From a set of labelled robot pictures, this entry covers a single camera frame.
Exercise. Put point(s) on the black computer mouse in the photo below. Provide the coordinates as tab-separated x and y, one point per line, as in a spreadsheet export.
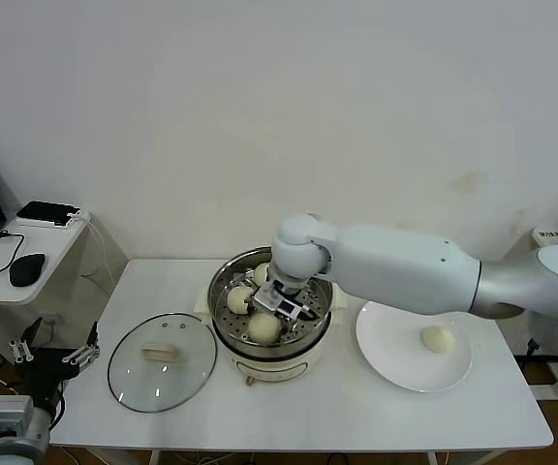
27	269

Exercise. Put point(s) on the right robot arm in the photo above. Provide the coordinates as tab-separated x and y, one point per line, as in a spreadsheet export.
405	271

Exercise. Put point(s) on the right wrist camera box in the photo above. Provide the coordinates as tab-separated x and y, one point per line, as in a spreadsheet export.
279	302

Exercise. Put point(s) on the white steamed baozi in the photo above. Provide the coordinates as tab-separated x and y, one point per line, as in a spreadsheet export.
261	273
235	300
264	329
438	339

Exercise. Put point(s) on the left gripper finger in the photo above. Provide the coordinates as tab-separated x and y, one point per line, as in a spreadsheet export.
26	346
87	352

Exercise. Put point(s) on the black smartphone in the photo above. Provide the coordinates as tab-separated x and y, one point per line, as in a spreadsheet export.
46	211

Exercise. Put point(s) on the round glass lid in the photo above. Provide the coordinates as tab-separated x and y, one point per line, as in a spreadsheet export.
133	373

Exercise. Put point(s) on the white power bank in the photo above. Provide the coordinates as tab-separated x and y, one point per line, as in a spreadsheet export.
78	219

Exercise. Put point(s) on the cream electric cooker base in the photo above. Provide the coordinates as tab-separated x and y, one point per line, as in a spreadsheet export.
269	364

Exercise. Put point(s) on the white printed label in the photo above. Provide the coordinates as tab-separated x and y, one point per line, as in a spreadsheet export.
550	234

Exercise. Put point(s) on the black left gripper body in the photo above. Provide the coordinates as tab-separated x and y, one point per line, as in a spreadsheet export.
49	368

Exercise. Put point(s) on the white round plate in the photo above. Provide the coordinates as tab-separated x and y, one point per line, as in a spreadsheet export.
405	361

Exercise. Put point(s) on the stainless steel steamer basket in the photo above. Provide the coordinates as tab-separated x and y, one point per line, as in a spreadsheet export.
226	320

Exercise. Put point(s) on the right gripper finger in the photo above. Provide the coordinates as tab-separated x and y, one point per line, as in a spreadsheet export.
298	326
248	302

